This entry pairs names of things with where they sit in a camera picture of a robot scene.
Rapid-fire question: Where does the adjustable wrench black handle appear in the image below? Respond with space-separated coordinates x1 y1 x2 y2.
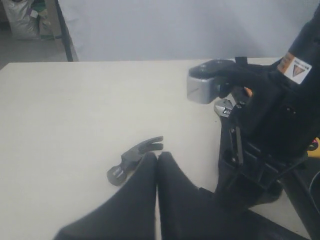
213 98 234 118

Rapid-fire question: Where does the claw hammer black handle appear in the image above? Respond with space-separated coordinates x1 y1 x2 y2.
106 135 164 187

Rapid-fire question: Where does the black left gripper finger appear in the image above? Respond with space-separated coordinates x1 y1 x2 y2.
55 152 157 240

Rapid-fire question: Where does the black metal stand pole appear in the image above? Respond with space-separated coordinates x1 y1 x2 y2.
54 0 74 62

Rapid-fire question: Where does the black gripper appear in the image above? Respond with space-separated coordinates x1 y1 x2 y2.
157 117 307 240

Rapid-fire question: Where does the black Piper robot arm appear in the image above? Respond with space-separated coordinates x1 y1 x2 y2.
56 9 320 240

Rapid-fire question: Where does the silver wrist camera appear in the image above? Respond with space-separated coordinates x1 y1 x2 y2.
186 59 235 105

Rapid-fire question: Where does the black plastic tool case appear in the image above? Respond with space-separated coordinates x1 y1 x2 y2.
234 56 320 240

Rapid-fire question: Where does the white sack in background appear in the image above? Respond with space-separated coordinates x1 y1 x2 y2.
1 0 39 40

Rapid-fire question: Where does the yellow tape measure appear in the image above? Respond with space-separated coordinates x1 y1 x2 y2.
307 137 320 152

